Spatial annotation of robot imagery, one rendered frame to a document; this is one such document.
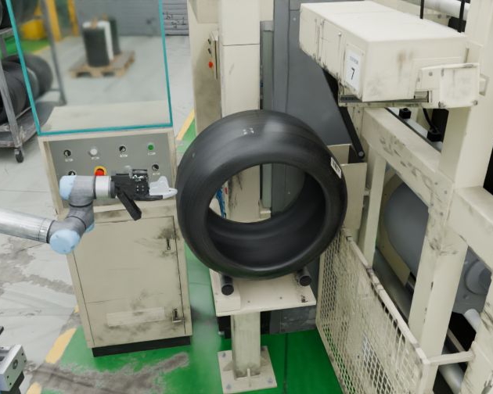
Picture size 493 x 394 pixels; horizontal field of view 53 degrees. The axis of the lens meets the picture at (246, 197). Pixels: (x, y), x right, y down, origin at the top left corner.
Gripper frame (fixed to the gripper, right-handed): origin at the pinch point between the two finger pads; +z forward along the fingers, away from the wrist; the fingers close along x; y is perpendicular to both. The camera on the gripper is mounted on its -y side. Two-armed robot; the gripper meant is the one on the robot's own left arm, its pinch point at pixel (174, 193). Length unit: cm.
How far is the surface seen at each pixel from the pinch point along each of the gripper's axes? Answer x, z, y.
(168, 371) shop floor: 38, 0, -124
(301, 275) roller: -10, 45, -28
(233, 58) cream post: 25, 20, 40
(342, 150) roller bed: 37, 71, 1
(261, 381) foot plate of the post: 23, 46, -118
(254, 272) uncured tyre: -12.1, 27.5, -24.2
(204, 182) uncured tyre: -11.6, 8.8, 10.0
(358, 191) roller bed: 18, 73, -9
